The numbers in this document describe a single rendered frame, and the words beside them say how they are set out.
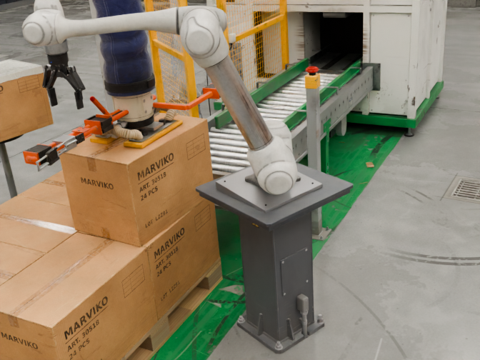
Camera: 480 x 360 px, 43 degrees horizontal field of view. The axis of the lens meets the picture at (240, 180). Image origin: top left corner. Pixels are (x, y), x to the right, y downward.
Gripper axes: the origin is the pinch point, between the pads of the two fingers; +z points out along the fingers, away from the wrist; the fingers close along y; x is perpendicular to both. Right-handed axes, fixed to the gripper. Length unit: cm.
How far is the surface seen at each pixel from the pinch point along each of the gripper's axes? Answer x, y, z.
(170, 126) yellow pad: -49, -12, 25
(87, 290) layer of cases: 25, -17, 67
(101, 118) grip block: -18.5, 0.8, 12.3
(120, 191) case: -9.7, -11.1, 40.5
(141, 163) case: -17.8, -17.8, 30.4
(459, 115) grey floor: -382, -90, 121
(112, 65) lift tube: -31.5, 1.1, -7.6
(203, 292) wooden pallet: -53, -17, 119
